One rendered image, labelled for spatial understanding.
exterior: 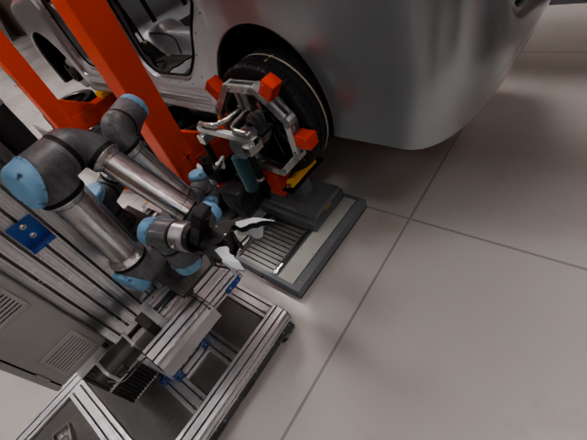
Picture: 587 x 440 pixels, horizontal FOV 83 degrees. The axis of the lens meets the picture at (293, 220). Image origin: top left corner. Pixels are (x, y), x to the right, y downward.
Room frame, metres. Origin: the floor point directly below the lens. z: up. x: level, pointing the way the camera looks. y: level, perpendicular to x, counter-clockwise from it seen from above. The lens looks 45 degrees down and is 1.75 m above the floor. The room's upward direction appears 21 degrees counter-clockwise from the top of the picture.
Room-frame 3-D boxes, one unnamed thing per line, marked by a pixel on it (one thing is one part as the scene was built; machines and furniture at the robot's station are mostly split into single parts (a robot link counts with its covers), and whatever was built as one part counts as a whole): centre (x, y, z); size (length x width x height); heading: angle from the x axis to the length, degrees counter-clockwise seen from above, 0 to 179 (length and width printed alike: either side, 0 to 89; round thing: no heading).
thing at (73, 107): (3.64, 1.48, 0.69); 0.52 x 0.17 x 0.35; 128
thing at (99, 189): (1.31, 0.78, 0.98); 0.13 x 0.12 x 0.14; 160
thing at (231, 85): (1.64, 0.00, 0.85); 0.54 x 0.07 x 0.54; 38
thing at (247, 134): (1.48, 0.04, 1.03); 0.19 x 0.18 x 0.11; 128
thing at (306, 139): (1.39, -0.20, 0.85); 0.09 x 0.08 x 0.07; 38
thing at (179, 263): (0.67, 0.32, 1.12); 0.11 x 0.08 x 0.11; 144
